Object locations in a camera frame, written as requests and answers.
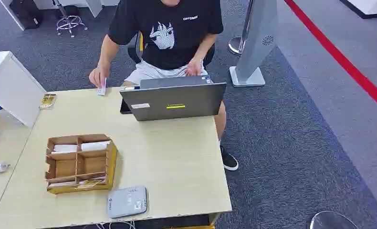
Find wooden card box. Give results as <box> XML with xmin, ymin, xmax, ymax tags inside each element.
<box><xmin>45</xmin><ymin>134</ymin><xmax>118</xmax><ymax>195</ymax></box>

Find black office chair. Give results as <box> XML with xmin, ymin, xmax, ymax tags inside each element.
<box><xmin>127</xmin><ymin>31</ymin><xmax>216</xmax><ymax>67</ymax></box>

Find person's left hand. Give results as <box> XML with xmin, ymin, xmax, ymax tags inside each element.
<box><xmin>185</xmin><ymin>58</ymin><xmax>204</xmax><ymax>77</ymax></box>

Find yellow card pack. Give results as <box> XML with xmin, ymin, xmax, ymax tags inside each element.
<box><xmin>39</xmin><ymin>93</ymin><xmax>57</xmax><ymax>110</ymax></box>

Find white card stack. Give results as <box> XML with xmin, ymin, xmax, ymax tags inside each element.
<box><xmin>52</xmin><ymin>144</ymin><xmax>78</xmax><ymax>155</ymax></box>
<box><xmin>80</xmin><ymin>141</ymin><xmax>111</xmax><ymax>152</ymax></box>

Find chrome stool base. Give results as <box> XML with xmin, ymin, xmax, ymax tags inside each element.
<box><xmin>52</xmin><ymin>0</ymin><xmax>89</xmax><ymax>39</ymax></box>

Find person's right hand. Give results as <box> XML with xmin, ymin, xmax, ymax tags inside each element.
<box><xmin>88</xmin><ymin>64</ymin><xmax>110</xmax><ymax>89</ymax></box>

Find round chrome base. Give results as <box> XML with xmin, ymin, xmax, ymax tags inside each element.
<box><xmin>308</xmin><ymin>210</ymin><xmax>360</xmax><ymax>229</ymax></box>

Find grey laptop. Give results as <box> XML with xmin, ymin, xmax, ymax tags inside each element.
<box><xmin>119</xmin><ymin>75</ymin><xmax>227</xmax><ymax>122</ymax></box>

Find grey kiosk stand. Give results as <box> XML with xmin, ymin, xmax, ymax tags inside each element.
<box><xmin>229</xmin><ymin>0</ymin><xmax>279</xmax><ymax>88</ymax></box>

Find white cables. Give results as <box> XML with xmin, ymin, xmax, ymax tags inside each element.
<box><xmin>95</xmin><ymin>221</ymin><xmax>136</xmax><ymax>229</ymax></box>

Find black bag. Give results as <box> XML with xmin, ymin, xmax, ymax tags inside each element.
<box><xmin>9</xmin><ymin>0</ymin><xmax>44</xmax><ymax>30</ymax></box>

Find cards in wooden slot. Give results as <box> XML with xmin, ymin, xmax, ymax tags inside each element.
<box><xmin>48</xmin><ymin>177</ymin><xmax>106</xmax><ymax>189</ymax></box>

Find white cabinet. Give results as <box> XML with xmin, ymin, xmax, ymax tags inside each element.
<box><xmin>0</xmin><ymin>51</ymin><xmax>47</xmax><ymax>128</ymax></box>

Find chrome stanchion base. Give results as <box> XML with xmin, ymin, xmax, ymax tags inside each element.
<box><xmin>228</xmin><ymin>0</ymin><xmax>254</xmax><ymax>56</ymax></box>

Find person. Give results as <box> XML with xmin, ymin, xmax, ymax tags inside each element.
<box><xmin>88</xmin><ymin>0</ymin><xmax>240</xmax><ymax>172</ymax></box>

